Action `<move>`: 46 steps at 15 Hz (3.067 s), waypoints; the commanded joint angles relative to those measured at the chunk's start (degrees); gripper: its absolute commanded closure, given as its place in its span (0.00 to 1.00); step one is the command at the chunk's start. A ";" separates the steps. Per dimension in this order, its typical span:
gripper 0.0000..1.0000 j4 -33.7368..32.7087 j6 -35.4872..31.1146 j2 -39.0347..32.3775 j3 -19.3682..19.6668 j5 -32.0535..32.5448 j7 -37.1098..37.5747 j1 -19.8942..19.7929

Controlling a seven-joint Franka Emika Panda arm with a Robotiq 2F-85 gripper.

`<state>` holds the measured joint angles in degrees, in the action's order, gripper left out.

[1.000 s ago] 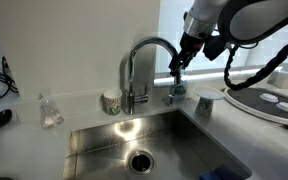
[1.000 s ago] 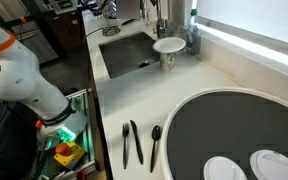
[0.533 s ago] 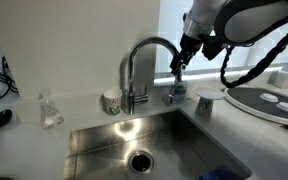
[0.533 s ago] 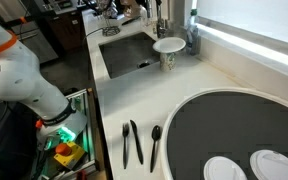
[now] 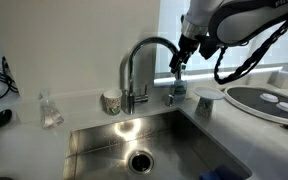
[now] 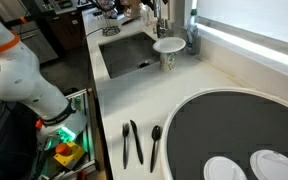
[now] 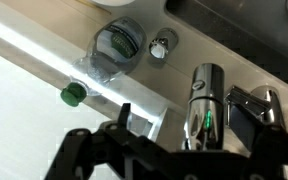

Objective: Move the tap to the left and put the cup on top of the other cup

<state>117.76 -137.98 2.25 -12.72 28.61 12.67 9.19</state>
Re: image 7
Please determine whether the chrome gooseneck tap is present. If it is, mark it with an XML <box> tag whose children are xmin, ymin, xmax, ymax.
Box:
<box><xmin>182</xmin><ymin>63</ymin><xmax>287</xmax><ymax>151</ymax></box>

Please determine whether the clear bottle with green cap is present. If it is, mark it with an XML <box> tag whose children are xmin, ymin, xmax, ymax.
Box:
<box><xmin>59</xmin><ymin>16</ymin><xmax>148</xmax><ymax>108</ymax></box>

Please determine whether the chrome soap dispenser button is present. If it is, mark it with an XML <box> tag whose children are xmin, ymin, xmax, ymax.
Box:
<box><xmin>148</xmin><ymin>28</ymin><xmax>179</xmax><ymax>64</ymax></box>

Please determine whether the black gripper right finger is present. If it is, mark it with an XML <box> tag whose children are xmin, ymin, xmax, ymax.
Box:
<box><xmin>230</xmin><ymin>103</ymin><xmax>288</xmax><ymax>180</ymax></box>

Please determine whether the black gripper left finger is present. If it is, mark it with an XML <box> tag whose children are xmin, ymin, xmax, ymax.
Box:
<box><xmin>43</xmin><ymin>102</ymin><xmax>172</xmax><ymax>180</ymax></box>

